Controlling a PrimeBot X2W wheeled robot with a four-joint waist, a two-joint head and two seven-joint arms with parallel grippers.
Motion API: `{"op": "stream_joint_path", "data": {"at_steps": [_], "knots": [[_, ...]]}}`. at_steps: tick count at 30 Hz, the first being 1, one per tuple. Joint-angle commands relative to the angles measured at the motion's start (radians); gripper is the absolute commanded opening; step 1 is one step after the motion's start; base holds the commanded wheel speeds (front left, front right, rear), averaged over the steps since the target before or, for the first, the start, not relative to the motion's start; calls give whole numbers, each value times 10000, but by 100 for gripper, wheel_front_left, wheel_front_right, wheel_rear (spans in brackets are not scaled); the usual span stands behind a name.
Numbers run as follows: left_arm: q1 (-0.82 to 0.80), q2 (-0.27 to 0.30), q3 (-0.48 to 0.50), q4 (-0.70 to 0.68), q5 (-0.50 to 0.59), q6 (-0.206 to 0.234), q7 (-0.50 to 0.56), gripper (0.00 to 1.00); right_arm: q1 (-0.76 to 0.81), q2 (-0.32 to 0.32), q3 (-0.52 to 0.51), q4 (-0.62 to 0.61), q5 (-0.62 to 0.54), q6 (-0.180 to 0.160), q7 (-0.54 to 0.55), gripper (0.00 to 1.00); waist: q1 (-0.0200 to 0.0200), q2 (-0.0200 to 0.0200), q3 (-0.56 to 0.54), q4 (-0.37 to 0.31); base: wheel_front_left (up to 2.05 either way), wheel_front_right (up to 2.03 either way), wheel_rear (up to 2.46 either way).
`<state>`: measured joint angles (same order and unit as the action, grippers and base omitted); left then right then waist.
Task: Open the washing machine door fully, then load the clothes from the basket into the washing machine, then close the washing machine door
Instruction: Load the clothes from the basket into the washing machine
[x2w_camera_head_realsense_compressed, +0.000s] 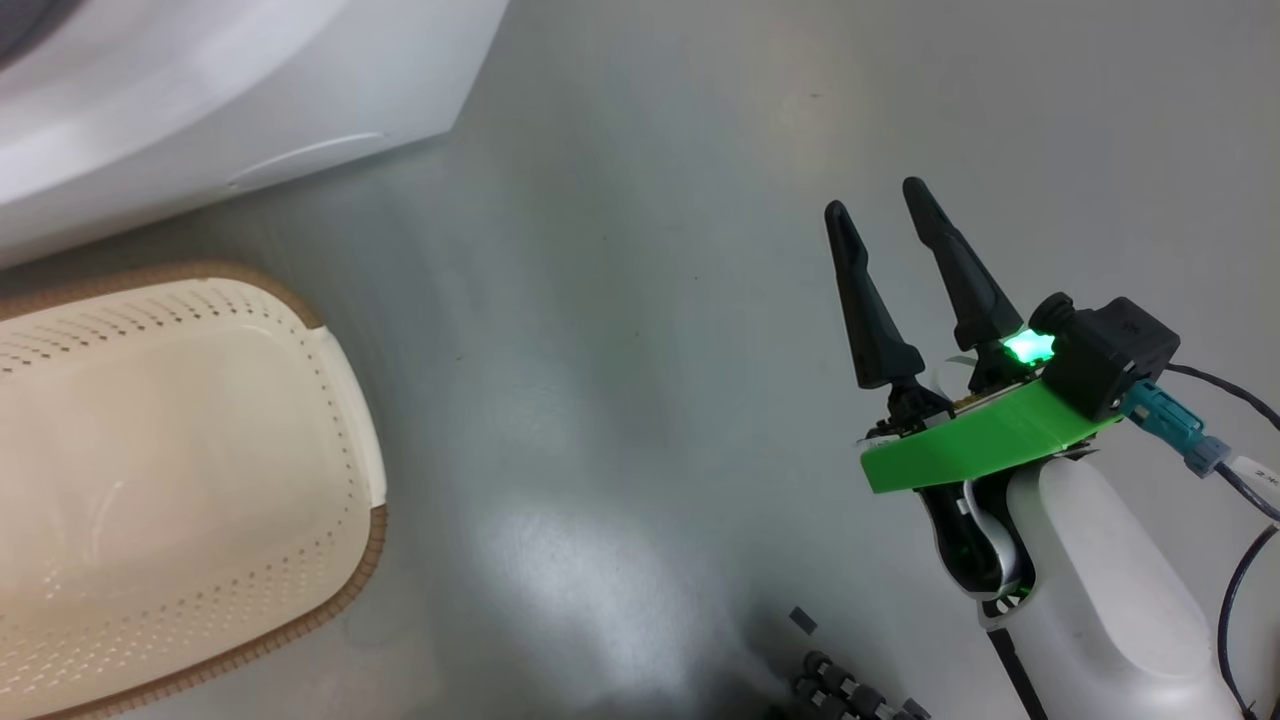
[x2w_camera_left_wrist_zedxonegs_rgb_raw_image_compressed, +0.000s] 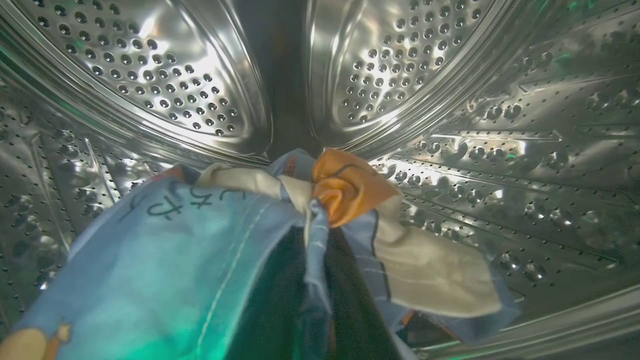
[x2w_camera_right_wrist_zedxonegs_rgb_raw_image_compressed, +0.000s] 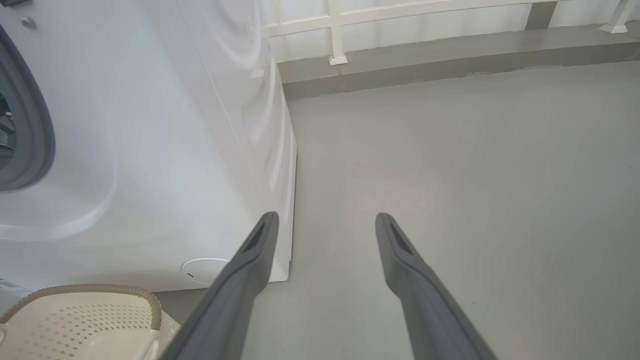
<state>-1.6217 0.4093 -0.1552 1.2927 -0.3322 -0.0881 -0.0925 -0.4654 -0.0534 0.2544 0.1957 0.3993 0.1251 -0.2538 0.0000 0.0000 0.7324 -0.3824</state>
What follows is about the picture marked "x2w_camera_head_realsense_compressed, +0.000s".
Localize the white front-load washing machine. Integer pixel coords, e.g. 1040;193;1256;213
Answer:
0;0;511;271

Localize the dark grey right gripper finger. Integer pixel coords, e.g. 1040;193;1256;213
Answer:
824;200;927;391
902;177;1026;353

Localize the black cable with teal connector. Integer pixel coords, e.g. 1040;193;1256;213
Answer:
1120;362;1280;720

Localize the black segmented cable chain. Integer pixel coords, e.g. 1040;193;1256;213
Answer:
795;650;931;720

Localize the cream perforated laundry basket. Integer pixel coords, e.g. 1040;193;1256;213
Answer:
0;262;389;720

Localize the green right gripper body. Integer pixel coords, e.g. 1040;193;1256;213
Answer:
860;335;1126;494

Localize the round dark washing machine door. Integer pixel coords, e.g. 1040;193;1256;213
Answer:
0;0;81;71

